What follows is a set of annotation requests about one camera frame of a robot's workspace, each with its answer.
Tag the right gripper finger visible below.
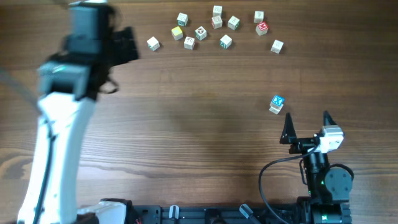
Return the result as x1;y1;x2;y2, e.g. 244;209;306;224
323;111;336;126
279;113;297;144

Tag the red-edged plain wooden block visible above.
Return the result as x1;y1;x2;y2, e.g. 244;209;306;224
269;107;280;114

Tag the blue X wooden block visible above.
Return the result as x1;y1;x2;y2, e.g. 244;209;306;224
270;95;285;110

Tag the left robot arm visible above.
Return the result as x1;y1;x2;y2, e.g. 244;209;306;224
17;1;138;223

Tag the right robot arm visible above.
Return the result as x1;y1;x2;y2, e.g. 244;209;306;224
280;111;354;224

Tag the green-edged far left block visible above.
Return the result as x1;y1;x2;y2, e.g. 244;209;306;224
147;37;160;51

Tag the green-edged block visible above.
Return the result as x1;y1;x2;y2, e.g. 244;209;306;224
228;16;240;30
147;37;160;51
177;12;188;27

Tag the yellow top wooden block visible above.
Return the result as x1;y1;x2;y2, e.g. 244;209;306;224
171;26;183;40

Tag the green-edged upper left block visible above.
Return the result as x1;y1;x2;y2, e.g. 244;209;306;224
177;12;188;27

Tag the plain block beside yellow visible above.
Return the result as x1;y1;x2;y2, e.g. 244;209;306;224
184;37;195;50

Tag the green picture wooden block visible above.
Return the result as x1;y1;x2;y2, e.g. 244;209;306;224
195;26;207;40

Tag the red-edged centre block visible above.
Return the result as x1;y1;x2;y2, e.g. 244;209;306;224
211;16;223;29

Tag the green A wooden block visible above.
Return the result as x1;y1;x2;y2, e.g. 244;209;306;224
220;35;233;49

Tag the red M wooden block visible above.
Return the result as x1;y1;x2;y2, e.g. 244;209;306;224
256;22;269;35

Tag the green-edged centre right block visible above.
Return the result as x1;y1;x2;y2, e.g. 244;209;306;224
228;16;240;30

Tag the plain block above M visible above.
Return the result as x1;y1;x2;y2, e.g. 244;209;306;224
254;11;264;24

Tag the right black cable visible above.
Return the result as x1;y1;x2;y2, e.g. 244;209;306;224
258;144;320;224

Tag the black cable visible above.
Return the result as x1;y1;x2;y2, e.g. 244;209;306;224
258;144;320;224
0;67;41;113

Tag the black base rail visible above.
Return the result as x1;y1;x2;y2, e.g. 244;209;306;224
126;202;353;224

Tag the left black cable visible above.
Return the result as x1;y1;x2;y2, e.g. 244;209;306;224
0;67;41;113

